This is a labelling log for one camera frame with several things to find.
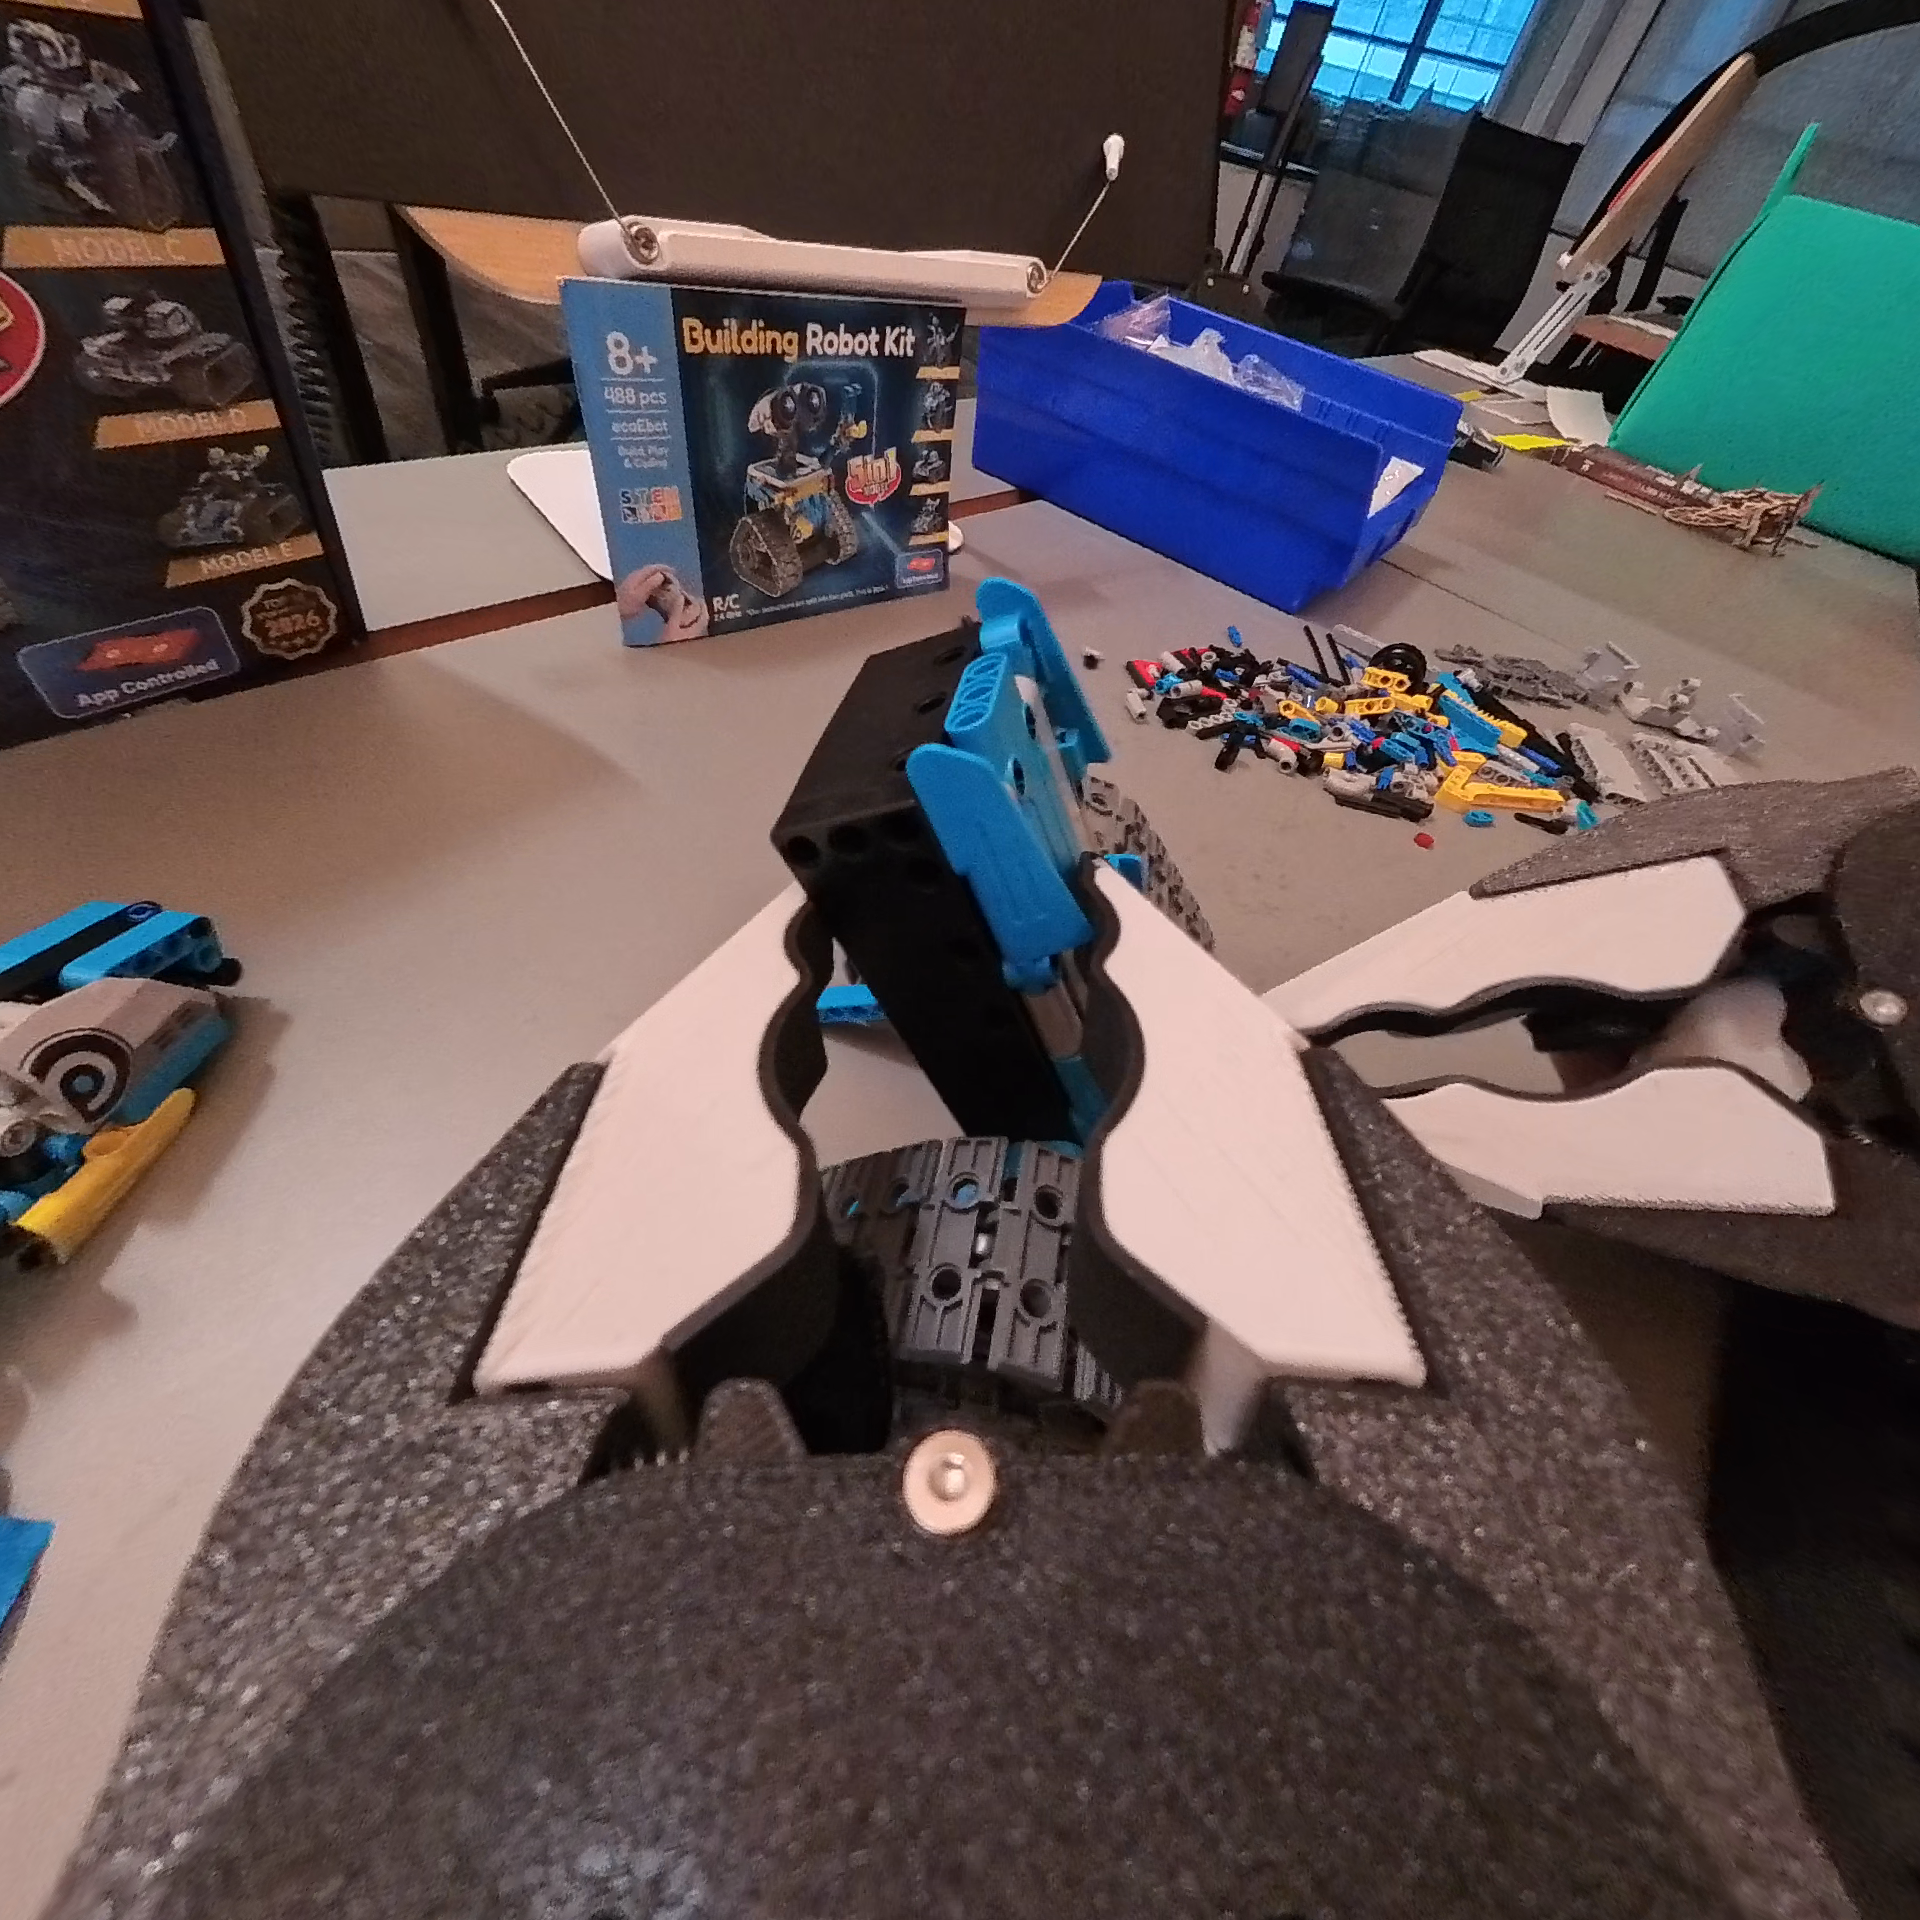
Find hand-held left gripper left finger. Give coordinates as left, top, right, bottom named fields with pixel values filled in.
left=474, top=881, right=893, bottom=1453

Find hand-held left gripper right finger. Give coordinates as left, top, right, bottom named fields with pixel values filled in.
left=1082, top=869, right=1426, bottom=1458

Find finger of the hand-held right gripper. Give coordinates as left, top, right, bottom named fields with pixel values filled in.
left=1265, top=857, right=1754, bottom=1037
left=1386, top=1056, right=1842, bottom=1224

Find pile of small brick parts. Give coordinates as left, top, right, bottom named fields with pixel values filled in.
left=1122, top=626, right=1771, bottom=830

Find blue grey tracked toy robot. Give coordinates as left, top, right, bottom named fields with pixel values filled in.
left=770, top=577, right=1220, bottom=1420

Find light grey desk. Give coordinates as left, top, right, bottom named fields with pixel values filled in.
left=0, top=352, right=1920, bottom=1920

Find brown toy skeleton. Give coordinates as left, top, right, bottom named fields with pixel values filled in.
left=1562, top=441, right=1827, bottom=557

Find teal board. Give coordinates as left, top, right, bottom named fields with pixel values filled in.
left=1606, top=123, right=1920, bottom=566

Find white and yellow papers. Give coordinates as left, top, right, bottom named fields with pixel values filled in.
left=1410, top=346, right=1612, bottom=468

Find robot head brick assembly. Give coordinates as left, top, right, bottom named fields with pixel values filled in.
left=0, top=902, right=243, bottom=1269

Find blue plastic bin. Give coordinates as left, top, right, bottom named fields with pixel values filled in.
left=972, top=282, right=1464, bottom=615

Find clear bags of parts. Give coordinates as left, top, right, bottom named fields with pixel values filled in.
left=1102, top=294, right=1426, bottom=519

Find white paper sheet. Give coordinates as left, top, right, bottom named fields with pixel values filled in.
left=506, top=446, right=619, bottom=577

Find beige black curved stand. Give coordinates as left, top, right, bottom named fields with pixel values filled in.
left=1493, top=0, right=1850, bottom=396

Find black monitor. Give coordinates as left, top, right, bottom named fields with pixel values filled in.
left=1268, top=111, right=1585, bottom=352

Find small robot kit box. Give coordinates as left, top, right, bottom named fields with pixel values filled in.
left=558, top=274, right=966, bottom=650

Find large robot kit box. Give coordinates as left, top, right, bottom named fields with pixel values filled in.
left=0, top=0, right=367, bottom=749

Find white tipped rod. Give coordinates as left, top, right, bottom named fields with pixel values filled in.
left=1053, top=134, right=1127, bottom=286
left=487, top=0, right=625, bottom=229

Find brown cardboard sheet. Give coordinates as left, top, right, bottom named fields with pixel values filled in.
left=399, top=207, right=1142, bottom=322

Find white bar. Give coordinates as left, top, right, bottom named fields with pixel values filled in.
left=580, top=214, right=1047, bottom=312

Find black partition panel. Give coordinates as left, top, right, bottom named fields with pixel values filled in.
left=202, top=0, right=1230, bottom=286

